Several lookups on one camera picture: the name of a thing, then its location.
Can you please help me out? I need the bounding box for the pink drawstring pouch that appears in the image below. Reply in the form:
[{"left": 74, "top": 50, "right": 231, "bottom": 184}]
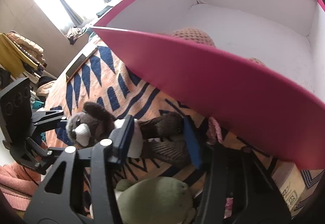
[{"left": 207, "top": 117, "right": 223, "bottom": 145}]

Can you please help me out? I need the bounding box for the green avocado plush toy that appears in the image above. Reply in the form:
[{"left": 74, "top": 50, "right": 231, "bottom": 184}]
[{"left": 115, "top": 177, "right": 196, "bottom": 223}]

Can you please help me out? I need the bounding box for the brown plush dog toy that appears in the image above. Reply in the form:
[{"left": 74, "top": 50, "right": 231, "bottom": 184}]
[{"left": 66, "top": 101, "right": 203, "bottom": 168}]

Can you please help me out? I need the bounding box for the stack of folded quilts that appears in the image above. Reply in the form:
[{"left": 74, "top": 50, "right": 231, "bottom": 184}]
[{"left": 1, "top": 31, "right": 47, "bottom": 78}]

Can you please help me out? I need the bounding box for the orange navy patterned blanket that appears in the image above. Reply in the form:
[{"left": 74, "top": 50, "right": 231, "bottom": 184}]
[{"left": 37, "top": 38, "right": 323, "bottom": 219}]

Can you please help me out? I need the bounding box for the pink cardboard storage box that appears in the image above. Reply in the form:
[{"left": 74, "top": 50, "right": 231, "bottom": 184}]
[{"left": 94, "top": 0, "right": 324, "bottom": 170}]

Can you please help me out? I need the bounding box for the pink knitted item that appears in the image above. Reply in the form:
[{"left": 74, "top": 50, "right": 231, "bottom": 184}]
[{"left": 158, "top": 26, "right": 266, "bottom": 67}]

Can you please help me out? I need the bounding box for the black tracking camera box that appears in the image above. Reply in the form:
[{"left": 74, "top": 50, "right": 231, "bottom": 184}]
[{"left": 1, "top": 78, "right": 32, "bottom": 144}]

